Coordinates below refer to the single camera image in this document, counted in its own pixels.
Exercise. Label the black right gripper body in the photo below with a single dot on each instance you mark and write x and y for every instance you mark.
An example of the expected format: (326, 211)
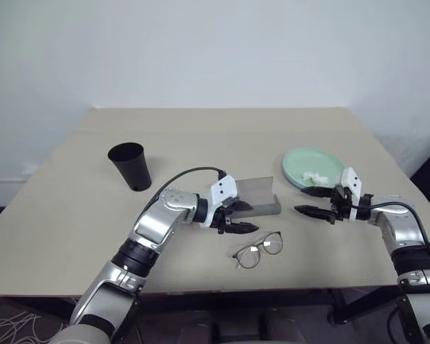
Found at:
(341, 206)

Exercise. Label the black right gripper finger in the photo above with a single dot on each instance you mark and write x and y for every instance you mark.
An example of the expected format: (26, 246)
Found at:
(313, 212)
(317, 192)

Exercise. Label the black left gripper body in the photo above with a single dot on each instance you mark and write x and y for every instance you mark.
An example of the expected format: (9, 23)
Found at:
(223, 216)

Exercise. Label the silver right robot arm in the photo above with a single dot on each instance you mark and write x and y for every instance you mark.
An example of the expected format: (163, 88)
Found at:
(403, 229)

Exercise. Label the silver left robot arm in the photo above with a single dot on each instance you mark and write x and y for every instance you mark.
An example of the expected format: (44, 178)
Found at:
(154, 222)

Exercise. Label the grey open glasses case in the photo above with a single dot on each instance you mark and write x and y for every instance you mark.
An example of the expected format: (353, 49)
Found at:
(259, 200)

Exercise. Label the black plastic cup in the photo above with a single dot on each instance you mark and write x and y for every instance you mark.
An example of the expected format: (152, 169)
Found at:
(132, 168)

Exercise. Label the crumpled white tissue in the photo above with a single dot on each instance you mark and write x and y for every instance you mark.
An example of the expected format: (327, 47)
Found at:
(315, 177)

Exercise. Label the thin-rimmed round eyeglasses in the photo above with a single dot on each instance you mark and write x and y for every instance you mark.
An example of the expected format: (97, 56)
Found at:
(252, 256)

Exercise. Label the mint green plate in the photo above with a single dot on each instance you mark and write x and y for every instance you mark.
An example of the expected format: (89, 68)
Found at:
(311, 163)

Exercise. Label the light blue plate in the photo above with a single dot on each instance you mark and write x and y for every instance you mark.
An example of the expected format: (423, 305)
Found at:
(288, 179)

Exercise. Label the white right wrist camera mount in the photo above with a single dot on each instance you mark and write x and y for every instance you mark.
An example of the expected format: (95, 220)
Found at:
(352, 181)

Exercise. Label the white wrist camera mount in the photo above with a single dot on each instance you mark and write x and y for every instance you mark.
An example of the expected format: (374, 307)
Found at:
(352, 181)
(222, 188)

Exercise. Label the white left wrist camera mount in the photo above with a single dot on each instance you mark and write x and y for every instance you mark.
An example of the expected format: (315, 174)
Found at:
(222, 188)

